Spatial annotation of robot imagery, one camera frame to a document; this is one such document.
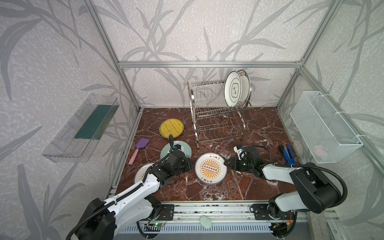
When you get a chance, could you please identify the yellow ribbed plate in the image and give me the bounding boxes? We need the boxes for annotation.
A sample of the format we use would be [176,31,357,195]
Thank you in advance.
[159,119,185,138]

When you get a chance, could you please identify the white plate green text rim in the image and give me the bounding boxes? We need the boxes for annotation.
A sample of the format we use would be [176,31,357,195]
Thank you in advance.
[237,70,252,107]

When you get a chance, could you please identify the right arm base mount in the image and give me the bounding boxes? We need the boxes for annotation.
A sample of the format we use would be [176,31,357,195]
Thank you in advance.
[249,204,294,221]

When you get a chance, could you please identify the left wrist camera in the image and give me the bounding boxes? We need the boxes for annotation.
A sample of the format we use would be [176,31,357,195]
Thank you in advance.
[173,144,184,151]

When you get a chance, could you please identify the stainless steel dish rack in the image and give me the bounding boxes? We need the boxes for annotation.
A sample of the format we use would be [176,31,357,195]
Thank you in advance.
[188,81,253,147]

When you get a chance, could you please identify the purple pink spatula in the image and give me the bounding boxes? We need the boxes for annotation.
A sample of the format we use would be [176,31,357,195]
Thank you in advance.
[128,138,150,166]

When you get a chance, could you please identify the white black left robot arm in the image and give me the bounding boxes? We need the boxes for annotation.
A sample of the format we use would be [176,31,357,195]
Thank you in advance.
[66,135,193,240]

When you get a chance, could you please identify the pale green oval puck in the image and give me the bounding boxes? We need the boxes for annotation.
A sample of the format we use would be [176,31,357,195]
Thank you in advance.
[200,216,212,230]

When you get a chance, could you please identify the light green flower plate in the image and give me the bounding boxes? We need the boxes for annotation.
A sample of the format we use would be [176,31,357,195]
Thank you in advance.
[160,141,192,159]

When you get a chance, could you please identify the white wire mesh basket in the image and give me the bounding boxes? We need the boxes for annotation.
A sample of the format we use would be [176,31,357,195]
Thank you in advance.
[291,91,364,164]

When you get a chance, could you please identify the blue clip tool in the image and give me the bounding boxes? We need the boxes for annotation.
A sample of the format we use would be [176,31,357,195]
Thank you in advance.
[279,145,296,165]

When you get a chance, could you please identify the orange sunburst plate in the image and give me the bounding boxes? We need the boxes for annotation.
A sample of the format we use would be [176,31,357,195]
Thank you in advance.
[134,163,154,184]
[195,153,228,185]

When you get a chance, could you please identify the clear plastic wall shelf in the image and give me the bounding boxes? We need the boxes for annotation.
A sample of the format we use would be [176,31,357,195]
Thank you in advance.
[42,94,120,163]

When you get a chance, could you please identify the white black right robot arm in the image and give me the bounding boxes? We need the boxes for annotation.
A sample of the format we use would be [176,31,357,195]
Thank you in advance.
[224,146,348,218]

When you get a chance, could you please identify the white plate black quatrefoil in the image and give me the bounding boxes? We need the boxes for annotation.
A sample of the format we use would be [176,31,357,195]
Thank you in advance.
[224,71,242,108]

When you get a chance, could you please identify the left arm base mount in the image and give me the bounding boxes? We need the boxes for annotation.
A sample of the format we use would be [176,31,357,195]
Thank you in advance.
[149,204,175,221]

